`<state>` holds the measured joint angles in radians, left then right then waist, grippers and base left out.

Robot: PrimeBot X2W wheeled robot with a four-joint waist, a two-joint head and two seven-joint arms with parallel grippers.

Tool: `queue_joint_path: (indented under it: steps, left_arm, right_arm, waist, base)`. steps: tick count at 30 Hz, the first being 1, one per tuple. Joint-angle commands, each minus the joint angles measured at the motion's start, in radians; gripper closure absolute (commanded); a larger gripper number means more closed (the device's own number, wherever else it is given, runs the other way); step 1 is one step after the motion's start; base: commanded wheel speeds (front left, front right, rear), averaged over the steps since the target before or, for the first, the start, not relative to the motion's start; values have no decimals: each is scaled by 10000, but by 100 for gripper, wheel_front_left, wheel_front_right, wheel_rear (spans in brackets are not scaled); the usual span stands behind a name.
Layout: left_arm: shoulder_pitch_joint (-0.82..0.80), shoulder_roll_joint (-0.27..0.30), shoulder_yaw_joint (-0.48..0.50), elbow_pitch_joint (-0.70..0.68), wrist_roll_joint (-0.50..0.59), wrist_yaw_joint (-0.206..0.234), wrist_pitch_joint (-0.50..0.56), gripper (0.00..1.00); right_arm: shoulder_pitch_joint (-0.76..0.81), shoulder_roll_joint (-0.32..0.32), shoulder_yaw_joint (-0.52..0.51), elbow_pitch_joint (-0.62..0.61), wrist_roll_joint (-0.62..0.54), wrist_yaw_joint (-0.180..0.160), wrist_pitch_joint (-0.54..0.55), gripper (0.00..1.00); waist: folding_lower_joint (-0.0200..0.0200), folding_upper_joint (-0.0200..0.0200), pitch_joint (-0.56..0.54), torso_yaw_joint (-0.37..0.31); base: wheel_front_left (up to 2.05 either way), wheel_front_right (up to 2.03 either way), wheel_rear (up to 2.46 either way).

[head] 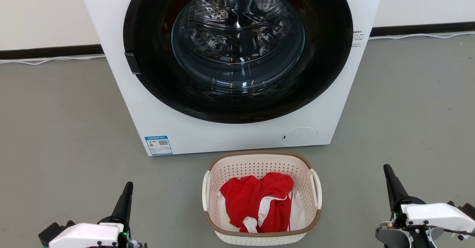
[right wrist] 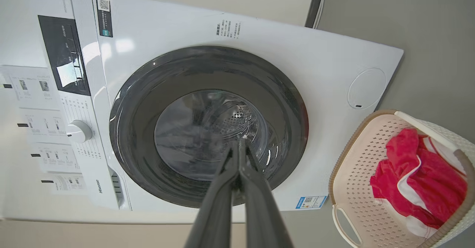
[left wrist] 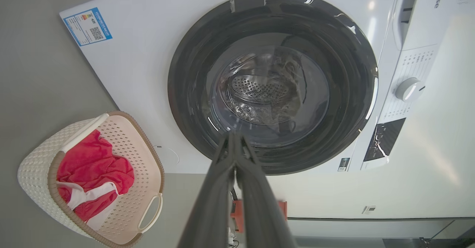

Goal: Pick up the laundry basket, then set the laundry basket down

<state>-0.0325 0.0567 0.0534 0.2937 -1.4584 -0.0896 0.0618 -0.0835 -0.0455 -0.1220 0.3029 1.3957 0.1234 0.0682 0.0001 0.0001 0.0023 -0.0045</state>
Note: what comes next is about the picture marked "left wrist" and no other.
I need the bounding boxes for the blue energy label sticker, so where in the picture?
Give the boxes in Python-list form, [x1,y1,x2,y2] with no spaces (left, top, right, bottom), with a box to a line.
[62,7,113,47]

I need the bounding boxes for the black washing machine display panel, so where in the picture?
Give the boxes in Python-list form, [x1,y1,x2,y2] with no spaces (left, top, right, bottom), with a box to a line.
[363,118,406,162]

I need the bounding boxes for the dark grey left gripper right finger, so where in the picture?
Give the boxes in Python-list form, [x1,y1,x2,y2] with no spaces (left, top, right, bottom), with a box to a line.
[236,133,298,248]

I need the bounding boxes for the white front-load washing machine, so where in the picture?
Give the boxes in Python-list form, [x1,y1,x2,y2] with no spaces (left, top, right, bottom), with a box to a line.
[59,0,464,175]

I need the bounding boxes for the red box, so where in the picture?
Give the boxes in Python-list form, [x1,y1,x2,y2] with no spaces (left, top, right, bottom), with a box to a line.
[230,200,288,234]

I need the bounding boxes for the thin black cable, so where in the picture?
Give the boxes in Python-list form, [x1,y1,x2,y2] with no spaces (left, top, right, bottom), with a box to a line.
[227,228,240,248]

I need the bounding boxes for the red and white garment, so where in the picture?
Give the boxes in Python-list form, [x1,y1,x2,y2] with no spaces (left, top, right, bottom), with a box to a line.
[56,129,135,231]

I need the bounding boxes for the dark door handle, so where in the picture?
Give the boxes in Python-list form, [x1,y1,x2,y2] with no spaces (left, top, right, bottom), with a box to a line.
[229,0,267,13]

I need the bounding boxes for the white detergent drawer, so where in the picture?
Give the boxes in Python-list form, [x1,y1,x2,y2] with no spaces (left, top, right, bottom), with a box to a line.
[393,0,422,51]

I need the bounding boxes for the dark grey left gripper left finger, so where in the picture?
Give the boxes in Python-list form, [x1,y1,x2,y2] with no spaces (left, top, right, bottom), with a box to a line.
[177,133,236,248]

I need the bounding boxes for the round white filter cover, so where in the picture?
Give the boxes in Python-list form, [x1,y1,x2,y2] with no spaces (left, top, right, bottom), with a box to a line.
[154,145,180,166]

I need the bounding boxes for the cream perforated laundry basket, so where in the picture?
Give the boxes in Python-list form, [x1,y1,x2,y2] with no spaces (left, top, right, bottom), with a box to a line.
[17,111,166,248]

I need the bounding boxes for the white washing machine control knob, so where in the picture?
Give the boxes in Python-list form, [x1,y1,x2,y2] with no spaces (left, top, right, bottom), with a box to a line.
[395,77,426,102]

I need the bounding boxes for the dark round washing machine door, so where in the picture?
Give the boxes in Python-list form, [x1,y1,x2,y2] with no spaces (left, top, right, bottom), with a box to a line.
[168,0,379,175]

